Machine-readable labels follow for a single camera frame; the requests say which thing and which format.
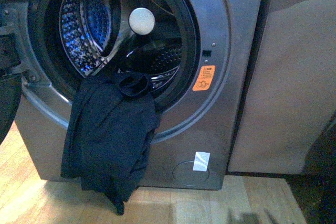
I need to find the dark navy garment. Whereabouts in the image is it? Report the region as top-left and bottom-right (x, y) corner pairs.
(60, 72), (160, 215)

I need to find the grey front-load washing machine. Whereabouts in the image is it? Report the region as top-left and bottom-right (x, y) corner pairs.
(15, 0), (260, 190)

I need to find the orange warning sticker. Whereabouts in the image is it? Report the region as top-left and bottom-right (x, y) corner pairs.
(192, 65), (216, 91)

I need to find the white paper label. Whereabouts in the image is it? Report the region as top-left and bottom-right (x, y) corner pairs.
(193, 152), (211, 172)

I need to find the round white drum hub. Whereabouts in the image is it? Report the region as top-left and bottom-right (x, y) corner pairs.
(129, 7), (155, 35)

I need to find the steel perforated washer drum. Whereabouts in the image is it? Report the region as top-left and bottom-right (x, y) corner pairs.
(59, 0), (187, 90)

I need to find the brown cabinet beside washer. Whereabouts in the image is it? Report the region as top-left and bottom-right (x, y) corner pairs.
(228, 0), (335, 175)

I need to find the open washer door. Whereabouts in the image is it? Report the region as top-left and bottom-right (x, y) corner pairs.
(1, 0), (27, 142)

